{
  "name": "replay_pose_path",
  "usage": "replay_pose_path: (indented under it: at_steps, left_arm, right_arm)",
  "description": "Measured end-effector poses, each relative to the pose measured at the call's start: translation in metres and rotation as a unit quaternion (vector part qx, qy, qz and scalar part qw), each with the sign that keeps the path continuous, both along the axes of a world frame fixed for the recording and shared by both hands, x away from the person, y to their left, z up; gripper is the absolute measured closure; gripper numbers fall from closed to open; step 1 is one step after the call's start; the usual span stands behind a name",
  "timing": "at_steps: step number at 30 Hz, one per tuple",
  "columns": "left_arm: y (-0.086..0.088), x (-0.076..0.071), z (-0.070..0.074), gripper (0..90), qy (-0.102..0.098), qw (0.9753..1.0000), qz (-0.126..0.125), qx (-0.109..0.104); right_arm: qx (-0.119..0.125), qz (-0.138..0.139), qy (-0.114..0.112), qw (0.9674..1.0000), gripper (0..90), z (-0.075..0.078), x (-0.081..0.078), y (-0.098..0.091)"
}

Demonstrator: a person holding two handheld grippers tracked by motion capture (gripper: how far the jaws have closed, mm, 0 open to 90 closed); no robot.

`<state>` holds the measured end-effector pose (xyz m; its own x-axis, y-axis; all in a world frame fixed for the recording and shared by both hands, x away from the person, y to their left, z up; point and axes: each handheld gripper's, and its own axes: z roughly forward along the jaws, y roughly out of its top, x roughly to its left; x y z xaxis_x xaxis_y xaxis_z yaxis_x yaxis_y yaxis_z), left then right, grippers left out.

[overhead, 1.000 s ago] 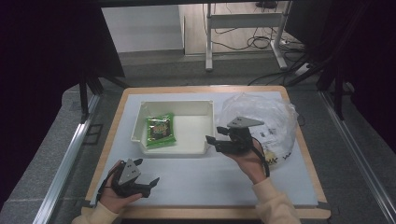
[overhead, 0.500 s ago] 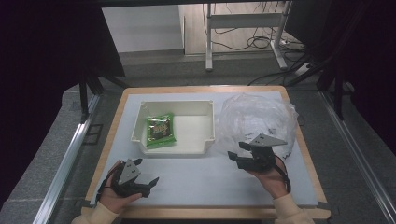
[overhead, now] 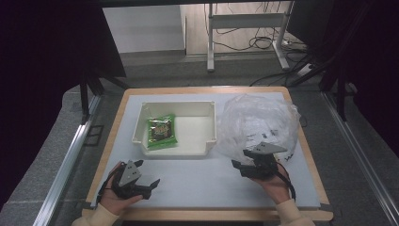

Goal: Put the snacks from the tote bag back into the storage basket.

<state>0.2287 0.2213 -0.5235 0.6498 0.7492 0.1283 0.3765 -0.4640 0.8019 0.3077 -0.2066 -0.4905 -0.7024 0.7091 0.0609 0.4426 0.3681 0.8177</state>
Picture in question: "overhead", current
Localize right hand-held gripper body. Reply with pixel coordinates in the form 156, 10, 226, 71
243, 141, 288, 182

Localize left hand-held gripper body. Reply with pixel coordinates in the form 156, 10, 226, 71
110, 159, 152, 201

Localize clear plastic bag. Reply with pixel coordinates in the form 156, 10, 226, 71
215, 93, 302, 165

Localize green snack packet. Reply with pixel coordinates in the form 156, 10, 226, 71
146, 113, 179, 151

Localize cream plastic tray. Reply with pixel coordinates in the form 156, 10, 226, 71
131, 100, 218, 158

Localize person's right hand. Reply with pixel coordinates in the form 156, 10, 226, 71
250, 169, 292, 205

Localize person's left hand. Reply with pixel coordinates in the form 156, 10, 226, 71
99, 161, 144, 217

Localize black floor plate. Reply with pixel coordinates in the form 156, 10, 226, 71
84, 124, 105, 147

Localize wooden table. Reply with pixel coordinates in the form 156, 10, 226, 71
82, 86, 334, 222

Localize black stand legs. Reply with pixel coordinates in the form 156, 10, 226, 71
78, 70, 130, 124

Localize white power strip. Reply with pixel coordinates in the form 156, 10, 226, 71
295, 62, 315, 78

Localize dark curtain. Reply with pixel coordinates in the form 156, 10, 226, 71
0, 0, 127, 210
286, 0, 399, 158

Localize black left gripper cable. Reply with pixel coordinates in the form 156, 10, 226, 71
95, 163, 125, 205

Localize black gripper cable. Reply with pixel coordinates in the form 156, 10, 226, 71
274, 161, 297, 202
95, 163, 125, 205

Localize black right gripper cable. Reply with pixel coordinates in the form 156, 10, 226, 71
274, 161, 297, 202

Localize aluminium rail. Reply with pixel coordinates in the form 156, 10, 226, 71
322, 90, 399, 226
32, 93, 104, 226

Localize black floor cables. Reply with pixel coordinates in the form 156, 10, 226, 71
203, 1, 310, 88

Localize white metal desk frame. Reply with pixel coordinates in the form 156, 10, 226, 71
205, 0, 292, 73

